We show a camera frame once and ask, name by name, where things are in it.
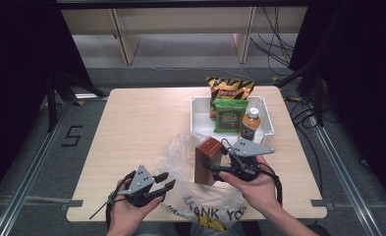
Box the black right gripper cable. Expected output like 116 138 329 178
262 161 284 207

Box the clear plastic shopping bag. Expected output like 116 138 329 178
154 132 248 230

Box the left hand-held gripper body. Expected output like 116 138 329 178
126 164 164 208

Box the bundle of black floor cables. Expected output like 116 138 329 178
249 6 297 77

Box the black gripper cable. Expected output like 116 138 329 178
262 161 284 207
105 178 136 230

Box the person's left hand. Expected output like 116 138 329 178
110 180 165 234

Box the person's right hand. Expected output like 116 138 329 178
219 155 278 212

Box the beige wooden desk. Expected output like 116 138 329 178
61 6 307 66

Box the green snack packet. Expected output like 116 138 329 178
213 97 249 135

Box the white plastic bin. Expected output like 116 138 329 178
190 95 276 147

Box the orange juice bottle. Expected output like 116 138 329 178
239 106 262 142

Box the black metal stand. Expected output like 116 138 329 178
46 72 107 132
275 62 326 127

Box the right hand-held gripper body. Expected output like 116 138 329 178
224 138 275 182

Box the grey cable tie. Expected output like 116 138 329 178
88 200 116 220

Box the black orange chips bag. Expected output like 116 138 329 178
204 76 256 120

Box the aluminium floor rail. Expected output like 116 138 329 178
311 124 383 236
0 93 110 236

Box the brown carton box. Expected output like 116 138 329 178
194 136 225 187

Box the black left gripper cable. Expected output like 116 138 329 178
105 178 136 230

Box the black curtain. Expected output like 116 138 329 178
0 0 93 198
288 0 386 198

